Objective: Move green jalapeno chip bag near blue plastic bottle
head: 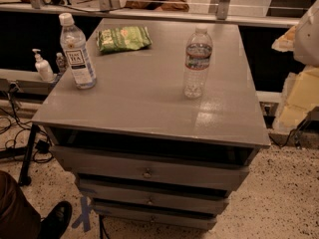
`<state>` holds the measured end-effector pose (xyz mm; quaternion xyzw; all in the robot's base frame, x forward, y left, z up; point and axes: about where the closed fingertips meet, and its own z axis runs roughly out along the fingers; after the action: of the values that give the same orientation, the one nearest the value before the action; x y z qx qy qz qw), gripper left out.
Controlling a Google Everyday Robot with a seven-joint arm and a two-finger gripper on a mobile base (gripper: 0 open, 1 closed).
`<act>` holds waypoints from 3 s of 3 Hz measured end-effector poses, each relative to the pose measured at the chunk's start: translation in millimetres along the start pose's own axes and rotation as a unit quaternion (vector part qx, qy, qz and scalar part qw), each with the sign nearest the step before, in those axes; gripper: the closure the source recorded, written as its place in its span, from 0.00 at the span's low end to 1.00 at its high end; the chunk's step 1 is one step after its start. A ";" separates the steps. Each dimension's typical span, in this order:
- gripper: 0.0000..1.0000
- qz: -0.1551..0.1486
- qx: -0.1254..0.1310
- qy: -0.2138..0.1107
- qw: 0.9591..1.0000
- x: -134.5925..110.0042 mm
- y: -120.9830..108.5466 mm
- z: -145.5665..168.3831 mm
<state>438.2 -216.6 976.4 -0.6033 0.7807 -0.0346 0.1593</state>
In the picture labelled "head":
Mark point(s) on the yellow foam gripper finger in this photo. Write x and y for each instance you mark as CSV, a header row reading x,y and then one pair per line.
x,y
299,96

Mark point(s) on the green jalapeno chip bag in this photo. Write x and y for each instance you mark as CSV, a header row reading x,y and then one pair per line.
x,y
122,39

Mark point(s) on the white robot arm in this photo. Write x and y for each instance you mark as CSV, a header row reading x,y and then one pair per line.
x,y
303,39

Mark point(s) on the clear water bottle blue label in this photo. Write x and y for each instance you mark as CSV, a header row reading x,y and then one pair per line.
x,y
198,52

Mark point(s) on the white tea bottle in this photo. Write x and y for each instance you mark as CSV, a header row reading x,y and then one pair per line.
x,y
74,45

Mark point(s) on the small clear bottle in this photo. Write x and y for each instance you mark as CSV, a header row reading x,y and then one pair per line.
x,y
61,62

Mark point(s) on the white pump sanitizer bottle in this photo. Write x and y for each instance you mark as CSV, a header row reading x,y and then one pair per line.
x,y
43,67

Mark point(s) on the grey drawer cabinet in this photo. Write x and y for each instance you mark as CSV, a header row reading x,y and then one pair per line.
x,y
137,106

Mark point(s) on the top grey drawer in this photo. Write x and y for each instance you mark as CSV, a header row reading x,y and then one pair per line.
x,y
117,165

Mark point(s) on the grey drawer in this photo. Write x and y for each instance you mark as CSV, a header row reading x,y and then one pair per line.
x,y
117,165
160,216
152,197

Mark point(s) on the bottom grey drawer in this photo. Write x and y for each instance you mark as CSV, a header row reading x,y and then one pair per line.
x,y
160,216

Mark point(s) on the middle grey drawer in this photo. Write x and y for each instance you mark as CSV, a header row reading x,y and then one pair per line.
x,y
152,197

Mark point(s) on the blue tape cross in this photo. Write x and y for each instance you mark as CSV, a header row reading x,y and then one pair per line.
x,y
84,219

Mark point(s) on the black shoe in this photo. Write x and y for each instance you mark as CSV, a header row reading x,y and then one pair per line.
x,y
57,221

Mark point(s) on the black stand leg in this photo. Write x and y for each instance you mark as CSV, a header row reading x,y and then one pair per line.
x,y
24,178

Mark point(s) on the brown trouser leg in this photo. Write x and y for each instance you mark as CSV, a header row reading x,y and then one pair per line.
x,y
18,218

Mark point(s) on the grey metal shelf rail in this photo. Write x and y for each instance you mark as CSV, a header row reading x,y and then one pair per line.
x,y
267,22

